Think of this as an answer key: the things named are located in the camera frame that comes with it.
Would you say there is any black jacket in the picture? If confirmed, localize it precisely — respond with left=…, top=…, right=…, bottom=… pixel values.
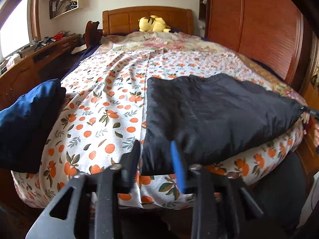
left=142, top=74, right=303, bottom=175

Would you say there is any orange print bed sheet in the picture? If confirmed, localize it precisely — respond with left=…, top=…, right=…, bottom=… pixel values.
left=12, top=46, right=306, bottom=209

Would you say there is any folded blue garment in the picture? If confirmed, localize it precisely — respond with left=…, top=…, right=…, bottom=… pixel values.
left=1, top=79, right=66, bottom=174

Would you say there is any floral quilt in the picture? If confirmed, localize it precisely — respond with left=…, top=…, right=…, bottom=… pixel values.
left=98, top=32, right=228, bottom=53

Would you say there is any wooden chair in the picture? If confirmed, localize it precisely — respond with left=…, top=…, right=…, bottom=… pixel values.
left=84, top=21, right=103, bottom=48

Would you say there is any wooden desk cabinet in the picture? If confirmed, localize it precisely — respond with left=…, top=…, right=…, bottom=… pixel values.
left=1, top=34, right=81, bottom=109

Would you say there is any yellow plush toy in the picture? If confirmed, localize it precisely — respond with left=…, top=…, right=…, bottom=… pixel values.
left=138, top=15, right=171, bottom=32

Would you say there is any wooden headboard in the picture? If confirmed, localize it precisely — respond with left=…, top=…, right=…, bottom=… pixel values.
left=102, top=6, right=194, bottom=36

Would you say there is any wooden wardrobe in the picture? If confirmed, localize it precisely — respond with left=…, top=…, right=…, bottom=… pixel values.
left=200, top=0, right=313, bottom=92

